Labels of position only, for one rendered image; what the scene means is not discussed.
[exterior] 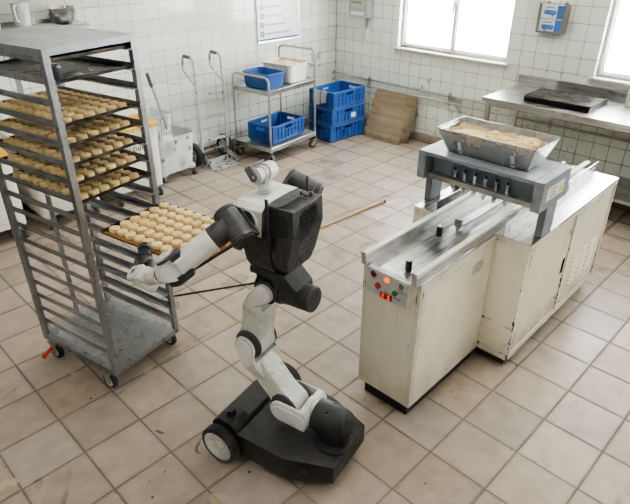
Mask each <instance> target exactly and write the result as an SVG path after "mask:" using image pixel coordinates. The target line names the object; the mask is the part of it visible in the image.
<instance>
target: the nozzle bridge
mask: <svg viewBox="0 0 630 504"><path fill-rule="evenodd" d="M454 163H456V164H455V165H454V167H455V166H456V167H457V175H456V179H453V178H452V177H453V176H452V174H451V168H452V166H453V164H454ZM464 166H466V167H465V168H464ZM454 167H453V169H452V173H453V170H454ZM463 168H464V170H465V169H467V178H466V182H463V181H462V177H461V172H462V169H463ZM475 169H476V170H475ZM464 170H463V173H464ZM474 170H475V172H477V182H476V185H473V184H472V183H473V181H472V180H471V176H472V173H473V171H474ZM571 171H572V166H569V165H565V164H561V163H557V162H553V161H549V160H545V159H544V160H543V162H542V163H541V164H540V165H538V166H537V167H535V168H533V169H531V170H530V171H528V172H525V171H521V170H517V169H513V168H510V167H506V166H502V165H499V164H495V163H491V162H487V161H484V160H480V159H476V158H472V157H469V156H465V155H461V154H458V153H454V152H450V151H448V150H447V147H446V145H445V143H444V141H443V140H441V141H438V142H436V143H433V144H431V145H429V146H426V147H424V148H422V149H419V157H418V167H417V176H418V177H421V178H425V177H426V186H425V195H424V200H426V201H429V202H430V201H432V200H433V199H435V198H437V197H439V196H441V187H442V182H446V183H449V184H452V185H455V186H459V187H462V188H465V189H468V190H472V191H475V192H478V193H481V194H485V195H488V196H491V197H494V198H497V199H501V200H504V201H507V202H510V203H514V204H517V205H520V206H523V207H527V208H530V209H529V211H530V212H533V213H536V214H538V218H537V222H536V227H535V232H534V236H533V237H535V238H538V239H541V238H543V237H544V236H545V235H547V234H548V233H549V232H550V231H551V226H552V222H553V218H554V213H555V209H556V205H557V201H558V200H559V199H560V198H562V197H563V196H565V195H566V192H567V188H568V183H569V179H570V175H571ZM475 172H474V173H475ZM485 172H487V173H486V175H488V183H487V188H483V183H482V178H483V176H484V174H485ZM463 173H462V176H463ZM496 175H498V176H497V178H498V179H499V181H498V182H499V185H498V191H494V190H493V189H494V187H493V181H494V179H495V177H496ZM484 178H485V176H484ZM508 178H510V179H509V180H508V181H509V182H510V189H509V194H508V195H506V194H504V193H505V190H504V185H505V182H506V180H507V179H508ZM508 181H507V182H508Z"/></svg>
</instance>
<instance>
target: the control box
mask: <svg viewBox="0 0 630 504"><path fill-rule="evenodd" d="M371 271H374V272H375V273H376V277H373V276H372V275H371ZM385 277H388V278H389V280H390V282H389V283H386V282H385V281H384V278H385ZM375 283H379V284H380V288H379V289H377V288H376V287H375ZM398 284H402V285H403V286H404V289H403V290H400V289H399V287H398ZM412 287H413V286H411V281H409V280H407V279H405V278H403V277H400V276H398V275H396V274H394V273H392V272H389V271H387V270H385V269H383V268H380V267H378V266H376V265H374V264H370V265H369V266H368V273H367V291H370V292H372V293H374V294H376V295H378V296H380V297H381V298H382V297H383V296H381V295H383V293H384V299H386V300H389V296H390V300H389V301H390V302H392V303H394V304H396V305H398V306H400V307H402V308H404V309H406V310H407V309H408V308H410V305H411V295H412ZM392 291H396V292H397V294H398V295H397V296H396V297H393V296H392ZM388 295H389V296H388ZM387 296H388V297H387ZM387 298H388V299H387Z"/></svg>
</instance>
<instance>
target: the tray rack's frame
mask: <svg viewBox="0 0 630 504"><path fill-rule="evenodd" d="M125 42H131V39H130V35H129V33H124V32H116V31H107V30H99V29H91V28H82V27H74V26H66V25H57V24H49V23H48V24H40V25H32V26H25V27H17V28H9V29H2V30H0V50H2V51H8V52H14V53H20V54H26V55H32V56H38V55H37V50H36V49H38V48H47V50H48V55H49V56H52V55H58V54H64V53H69V52H75V51H80V50H86V49H92V48H97V47H103V46H108V45H114V44H120V43H125ZM0 193H1V196H2V200H3V203H4V206H5V210H6V213H7V216H8V220H9V223H10V226H11V230H12V233H13V236H14V240H15V243H16V246H17V250H18V253H19V256H20V260H21V263H22V266H23V270H24V273H25V276H26V280H27V283H28V286H29V290H30V293H31V296H32V300H33V303H34V306H35V310H36V313H37V316H38V319H39V323H40V326H41V329H42V333H43V336H44V338H46V339H48V340H47V341H46V342H47V343H49V344H50V346H53V347H54V349H52V350H51V351H52V352H53V353H55V354H56V355H57V351H56V348H55V345H59V346H60V347H62V348H64V349H66V350H68V351H69V352H71V353H73V354H75V355H77V356H79V357H80V358H82V359H84V360H86V361H88V362H90V363H91V364H93V365H95V366H97V367H99V368H100V369H102V370H100V372H102V373H103V375H104V379H105V382H106V383H108V384H110V385H112V384H111V380H110V375H112V370H111V366H110V362H109V358H108V354H107V353H105V352H103V351H101V350H99V349H97V348H95V347H93V346H92V345H90V344H88V343H86V342H84V341H82V340H80V339H78V338H76V337H74V336H72V335H71V334H69V333H67V332H65V331H63V330H61V329H59V328H57V327H53V328H52V329H50V330H49V327H48V324H47V321H46V317H45V314H44V310H43V307H42V303H41V300H40V297H39V293H38V290H37V286H36V283H35V280H34V276H33V273H32V269H31V266H30V262H29V259H28V256H27V252H26V249H25V245H24V242H23V238H22V235H21V232H20V228H19V225H18V221H17V218H16V215H15V211H14V208H13V204H12V201H11V197H10V194H9V191H8V187H7V184H6V180H5V177H4V173H3V170H2V167H1V163H0ZM103 293H104V299H107V300H109V302H107V303H105V308H106V312H107V313H109V314H111V315H112V316H111V317H109V318H108V321H109V326H110V327H112V328H114V329H115V330H114V331H112V332H111V335H112V339H113V340H114V341H116V342H118V344H116V345H115V346H114V348H115V352H116V353H117V354H119V355H121V357H119V358H118V359H117V361H118V366H119V370H120V374H121V373H123V372H124V371H125V370H127V369H128V368H129V367H131V366H132V365H134V364H135V363H136V362H138V361H139V360H140V359H142V358H143V357H145V356H146V355H147V354H149V353H150V352H151V351H153V350H154V349H156V348H157V347H158V346H160V345H161V344H163V343H164V342H165V341H169V342H171V340H170V338H171V337H172V336H174V335H175V334H176V332H175V330H174V329H172V326H171V324H170V323H168V322H166V321H163V320H161V319H159V318H157V317H155V316H152V315H150V314H148V313H146V312H143V311H141V310H139V309H137V308H135V307H132V306H130V305H128V304H126V303H124V302H121V301H119V300H117V299H115V298H112V297H111V295H109V294H107V293H105V292H103ZM81 312H82V313H84V314H86V315H88V316H90V317H92V318H94V319H96V320H98V321H100V319H99V315H98V313H96V312H94V311H92V310H90V309H88V308H86V309H84V310H82V311H81ZM70 318H71V319H73V320H75V321H77V322H79V323H81V324H83V325H85V326H87V327H88V328H90V329H92V330H94V331H96V332H98V333H100V334H102V335H103V332H102V328H101V327H100V326H98V325H96V324H94V323H92V322H90V321H87V320H85V319H83V318H81V317H79V316H77V315H74V316H72V317H70ZM60 324H61V325H63V326H65V327H67V328H69V329H71V330H73V331H75V332H77V333H78V334H80V335H82V336H84V337H86V338H88V339H90V340H92V341H94V342H96V343H98V344H100V345H102V346H104V347H105V348H106V345H105V341H104V340H102V339H100V338H98V337H96V336H94V335H92V334H90V333H88V332H86V331H84V330H82V329H80V328H78V327H76V326H74V325H73V324H71V323H69V322H67V321H64V322H62V323H60Z"/></svg>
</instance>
